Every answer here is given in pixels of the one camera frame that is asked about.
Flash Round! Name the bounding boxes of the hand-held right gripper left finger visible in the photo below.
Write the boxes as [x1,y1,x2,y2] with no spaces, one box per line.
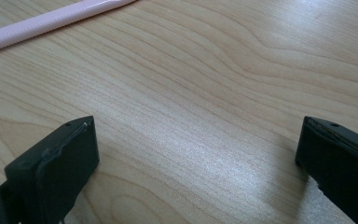
[4,115,101,224]

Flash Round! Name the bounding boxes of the white toothbrush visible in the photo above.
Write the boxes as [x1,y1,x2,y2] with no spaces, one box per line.
[0,0,138,57]

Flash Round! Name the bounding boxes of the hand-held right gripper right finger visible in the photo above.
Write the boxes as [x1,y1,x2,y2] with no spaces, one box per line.
[295,115,358,224]

